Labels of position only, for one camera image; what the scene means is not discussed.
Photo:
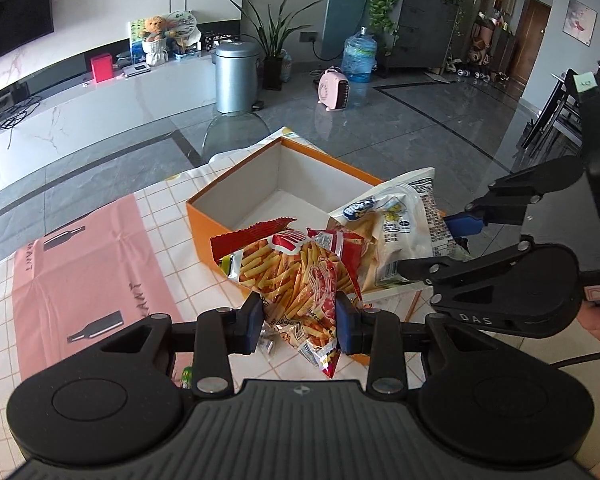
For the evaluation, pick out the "clear plastic chair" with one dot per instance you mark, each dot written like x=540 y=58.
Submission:
x=235 y=135

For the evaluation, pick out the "brown striped snack packet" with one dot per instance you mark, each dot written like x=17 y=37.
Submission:
x=420 y=180

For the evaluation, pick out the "silver trash can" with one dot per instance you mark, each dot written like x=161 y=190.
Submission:
x=237 y=77

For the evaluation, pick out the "printed picture card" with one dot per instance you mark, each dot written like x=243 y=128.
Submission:
x=136 y=35

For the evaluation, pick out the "black dining chairs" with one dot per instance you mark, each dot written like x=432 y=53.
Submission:
x=555 y=115

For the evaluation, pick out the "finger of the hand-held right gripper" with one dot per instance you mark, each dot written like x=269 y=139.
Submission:
x=420 y=270
x=462 y=224

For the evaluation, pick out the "potted long-leaf plant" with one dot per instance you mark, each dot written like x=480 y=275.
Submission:
x=272 y=70

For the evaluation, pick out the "blue tissue box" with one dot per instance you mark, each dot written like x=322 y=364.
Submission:
x=186 y=55

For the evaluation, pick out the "orange cardboard box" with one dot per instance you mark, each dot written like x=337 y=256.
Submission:
x=205 y=225

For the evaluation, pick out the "round printed hand fan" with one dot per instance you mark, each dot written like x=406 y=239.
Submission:
x=182 y=24

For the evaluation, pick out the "dark grey cabinet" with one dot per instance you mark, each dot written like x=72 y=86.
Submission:
x=422 y=30

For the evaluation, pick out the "white marble media console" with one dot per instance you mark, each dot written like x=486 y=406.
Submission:
x=105 y=105

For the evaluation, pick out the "wooden shelf with toys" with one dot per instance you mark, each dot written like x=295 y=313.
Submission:
x=490 y=45

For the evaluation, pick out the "green sausage stick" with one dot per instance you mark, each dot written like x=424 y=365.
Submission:
x=186 y=377

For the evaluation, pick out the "blue water jug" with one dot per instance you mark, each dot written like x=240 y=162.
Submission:
x=359 y=57

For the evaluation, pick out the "red fries snack packet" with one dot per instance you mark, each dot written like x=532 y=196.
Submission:
x=290 y=280

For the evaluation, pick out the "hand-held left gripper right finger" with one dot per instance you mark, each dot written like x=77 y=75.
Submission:
x=345 y=327

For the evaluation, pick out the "white flat device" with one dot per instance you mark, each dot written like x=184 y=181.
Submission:
x=136 y=70

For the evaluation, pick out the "framed wall picture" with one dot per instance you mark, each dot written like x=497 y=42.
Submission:
x=581 y=20

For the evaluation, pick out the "pink space heater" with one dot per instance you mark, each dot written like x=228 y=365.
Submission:
x=332 y=87

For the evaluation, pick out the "red box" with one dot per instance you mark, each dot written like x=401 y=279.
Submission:
x=102 y=67

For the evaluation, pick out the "white bread packet blue label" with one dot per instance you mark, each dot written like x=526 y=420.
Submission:
x=395 y=240

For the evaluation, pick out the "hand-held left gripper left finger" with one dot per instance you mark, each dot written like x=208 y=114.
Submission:
x=252 y=322

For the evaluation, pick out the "brown wooden door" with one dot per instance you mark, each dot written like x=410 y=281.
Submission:
x=530 y=45

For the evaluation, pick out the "pink bottle-print mat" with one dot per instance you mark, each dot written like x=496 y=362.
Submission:
x=95 y=260

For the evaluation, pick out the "teddy bear toy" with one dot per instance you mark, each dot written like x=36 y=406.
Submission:
x=155 y=40

